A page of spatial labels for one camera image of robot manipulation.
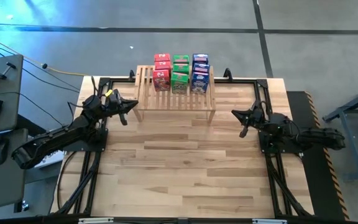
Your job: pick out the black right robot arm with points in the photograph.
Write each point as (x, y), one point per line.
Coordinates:
(315, 137)

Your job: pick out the green Apple Jacks cereal box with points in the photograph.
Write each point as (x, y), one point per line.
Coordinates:
(181, 68)
(181, 59)
(179, 83)

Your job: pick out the silver metal bracket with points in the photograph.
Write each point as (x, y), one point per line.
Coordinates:
(269, 221)
(95, 221)

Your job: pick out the black hazard-striped floor mat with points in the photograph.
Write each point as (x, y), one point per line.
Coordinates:
(312, 186)

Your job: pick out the white paper sheet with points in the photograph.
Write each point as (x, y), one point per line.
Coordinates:
(53, 160)

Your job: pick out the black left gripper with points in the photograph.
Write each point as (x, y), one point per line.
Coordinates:
(113, 102)

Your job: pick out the blue Frosted Flakes cereal box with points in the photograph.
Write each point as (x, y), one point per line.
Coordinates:
(201, 68)
(200, 58)
(200, 83)

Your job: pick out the light wooden slatted shelf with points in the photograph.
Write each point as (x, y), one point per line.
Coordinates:
(166, 104)

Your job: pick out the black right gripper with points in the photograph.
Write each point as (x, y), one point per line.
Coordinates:
(257, 115)

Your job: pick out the black aluminium rig frame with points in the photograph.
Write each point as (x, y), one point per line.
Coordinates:
(238, 81)

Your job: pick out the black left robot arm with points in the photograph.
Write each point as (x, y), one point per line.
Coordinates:
(57, 137)

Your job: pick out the blue-grey table frame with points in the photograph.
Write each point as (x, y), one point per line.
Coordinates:
(353, 101)

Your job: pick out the yellow tag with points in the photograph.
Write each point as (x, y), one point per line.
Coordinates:
(108, 93)

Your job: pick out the red Froot Loops cereal box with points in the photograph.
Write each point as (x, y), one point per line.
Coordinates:
(163, 66)
(162, 57)
(161, 81)

